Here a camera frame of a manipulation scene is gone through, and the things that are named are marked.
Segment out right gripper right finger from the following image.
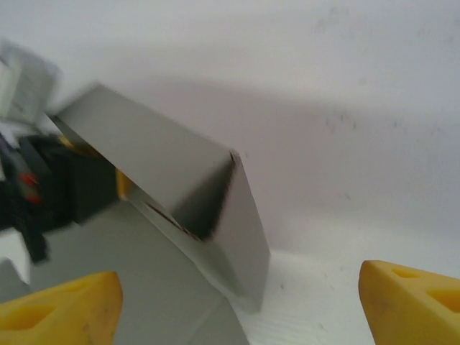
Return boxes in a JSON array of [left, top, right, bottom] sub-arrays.
[[359, 259, 460, 345]]

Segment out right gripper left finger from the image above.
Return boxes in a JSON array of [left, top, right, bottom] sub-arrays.
[[0, 270, 124, 345]]

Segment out grey paper box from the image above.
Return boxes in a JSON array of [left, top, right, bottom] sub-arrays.
[[0, 81, 272, 345]]

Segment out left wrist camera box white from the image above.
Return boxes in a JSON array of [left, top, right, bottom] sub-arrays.
[[0, 38, 63, 127]]

